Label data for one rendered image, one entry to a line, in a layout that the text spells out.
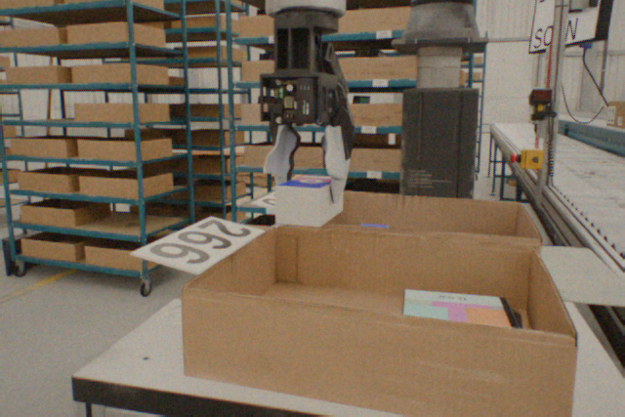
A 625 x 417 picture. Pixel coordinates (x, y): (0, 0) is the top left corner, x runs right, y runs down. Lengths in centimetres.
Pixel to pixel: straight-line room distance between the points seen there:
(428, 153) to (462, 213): 24
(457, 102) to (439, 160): 14
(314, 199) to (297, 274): 26
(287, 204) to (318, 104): 13
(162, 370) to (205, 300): 11
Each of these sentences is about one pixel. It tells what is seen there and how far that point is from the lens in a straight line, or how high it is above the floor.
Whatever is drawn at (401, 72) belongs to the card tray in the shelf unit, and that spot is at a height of 117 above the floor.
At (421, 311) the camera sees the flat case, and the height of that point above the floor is 78.
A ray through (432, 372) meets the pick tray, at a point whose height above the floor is 80.
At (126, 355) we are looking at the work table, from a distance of 65.
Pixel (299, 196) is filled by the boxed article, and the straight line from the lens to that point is 56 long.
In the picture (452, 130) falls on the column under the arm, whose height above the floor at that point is 98.
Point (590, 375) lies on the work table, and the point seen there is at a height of 75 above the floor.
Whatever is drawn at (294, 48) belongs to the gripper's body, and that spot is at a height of 110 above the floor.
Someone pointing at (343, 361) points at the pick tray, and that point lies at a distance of 51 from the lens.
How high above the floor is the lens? 104
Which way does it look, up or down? 9 degrees down
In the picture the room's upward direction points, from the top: straight up
